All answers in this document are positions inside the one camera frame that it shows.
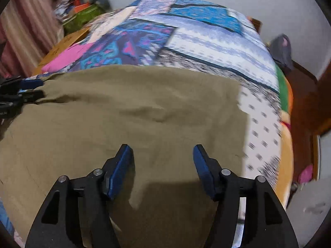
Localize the olive green pants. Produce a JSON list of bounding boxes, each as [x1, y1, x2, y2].
[[0, 64, 251, 248]]

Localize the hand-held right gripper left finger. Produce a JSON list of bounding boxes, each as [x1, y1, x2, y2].
[[25, 144, 134, 248]]

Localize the striped pink curtain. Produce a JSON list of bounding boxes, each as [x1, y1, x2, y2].
[[0, 0, 64, 79]]

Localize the pink slipper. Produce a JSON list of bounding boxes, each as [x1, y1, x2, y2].
[[297, 165, 314, 184]]

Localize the patchwork printed blanket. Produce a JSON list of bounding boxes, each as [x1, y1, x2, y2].
[[22, 0, 283, 202]]

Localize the wooden bed frame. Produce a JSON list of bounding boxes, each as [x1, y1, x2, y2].
[[248, 17, 331, 184]]

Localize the pile of colourful clothes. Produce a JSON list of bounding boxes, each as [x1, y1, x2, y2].
[[53, 0, 112, 35]]

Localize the cardboard box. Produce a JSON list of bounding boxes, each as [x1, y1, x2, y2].
[[32, 27, 91, 75]]

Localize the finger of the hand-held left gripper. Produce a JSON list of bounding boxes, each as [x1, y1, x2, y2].
[[0, 76, 44, 89], [0, 90, 44, 106]]

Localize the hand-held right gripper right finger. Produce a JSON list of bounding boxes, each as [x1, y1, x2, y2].
[[193, 144, 300, 248]]

